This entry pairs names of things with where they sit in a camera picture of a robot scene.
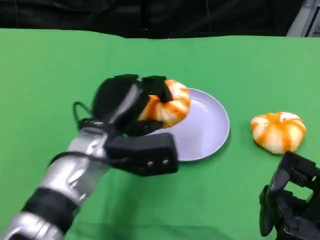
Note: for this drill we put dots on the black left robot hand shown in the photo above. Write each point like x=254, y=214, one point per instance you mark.
x=110, y=100

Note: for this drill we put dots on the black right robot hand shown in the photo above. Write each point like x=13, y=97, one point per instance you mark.
x=297, y=215

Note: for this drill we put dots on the green table cloth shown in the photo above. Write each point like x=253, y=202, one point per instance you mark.
x=50, y=62

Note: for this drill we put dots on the lilac plate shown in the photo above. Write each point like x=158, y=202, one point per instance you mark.
x=200, y=125

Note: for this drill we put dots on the black backdrop curtain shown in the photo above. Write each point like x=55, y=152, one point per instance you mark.
x=150, y=15

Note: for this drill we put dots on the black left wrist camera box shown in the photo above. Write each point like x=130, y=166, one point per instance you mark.
x=150, y=155

